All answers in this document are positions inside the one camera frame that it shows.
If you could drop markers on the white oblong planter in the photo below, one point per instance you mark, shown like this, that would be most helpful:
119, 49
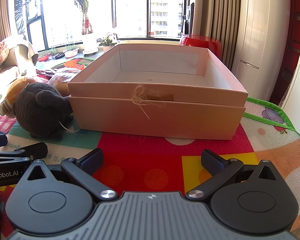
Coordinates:
71, 52

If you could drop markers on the beige sofa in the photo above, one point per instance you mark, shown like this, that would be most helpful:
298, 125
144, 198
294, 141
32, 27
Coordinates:
7, 67

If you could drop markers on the white standing air conditioner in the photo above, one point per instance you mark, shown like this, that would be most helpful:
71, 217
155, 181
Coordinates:
260, 30

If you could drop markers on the dark red snack packet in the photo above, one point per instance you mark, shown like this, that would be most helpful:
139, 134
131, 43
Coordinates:
46, 72

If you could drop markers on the pink cardboard box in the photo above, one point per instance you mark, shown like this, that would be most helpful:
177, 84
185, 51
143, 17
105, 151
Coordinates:
165, 93

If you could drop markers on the potted flowering plant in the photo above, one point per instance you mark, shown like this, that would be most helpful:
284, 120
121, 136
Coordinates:
108, 41

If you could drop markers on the red wooden cabinet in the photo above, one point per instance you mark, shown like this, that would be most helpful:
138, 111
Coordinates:
293, 42

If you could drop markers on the floral pillow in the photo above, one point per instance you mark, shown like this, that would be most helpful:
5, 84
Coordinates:
5, 48

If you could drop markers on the tall potted plant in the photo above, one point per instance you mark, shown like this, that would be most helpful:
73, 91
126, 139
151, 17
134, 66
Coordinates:
86, 17

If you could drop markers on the red planter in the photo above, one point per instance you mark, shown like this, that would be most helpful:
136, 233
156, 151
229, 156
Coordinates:
43, 57

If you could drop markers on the black framed window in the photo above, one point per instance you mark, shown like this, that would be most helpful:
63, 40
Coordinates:
147, 10

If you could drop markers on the orange plastic pumpkin bowl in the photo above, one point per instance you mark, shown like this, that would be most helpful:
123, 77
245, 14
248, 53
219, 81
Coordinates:
73, 64

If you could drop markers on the clear bread bag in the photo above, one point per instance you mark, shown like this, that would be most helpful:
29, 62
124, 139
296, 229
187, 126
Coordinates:
61, 81

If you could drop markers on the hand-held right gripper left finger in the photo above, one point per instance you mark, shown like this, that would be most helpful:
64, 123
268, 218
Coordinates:
91, 162

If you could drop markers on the dark plush mouse toy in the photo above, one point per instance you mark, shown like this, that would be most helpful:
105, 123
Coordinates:
40, 110

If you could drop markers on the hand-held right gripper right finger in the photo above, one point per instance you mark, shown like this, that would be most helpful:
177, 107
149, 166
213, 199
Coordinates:
213, 161

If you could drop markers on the dark shallow dish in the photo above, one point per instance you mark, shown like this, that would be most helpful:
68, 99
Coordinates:
59, 56

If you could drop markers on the beige curtain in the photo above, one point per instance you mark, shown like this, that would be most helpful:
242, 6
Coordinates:
220, 17

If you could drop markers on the colourful play mat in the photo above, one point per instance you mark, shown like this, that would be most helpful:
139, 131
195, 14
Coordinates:
140, 152

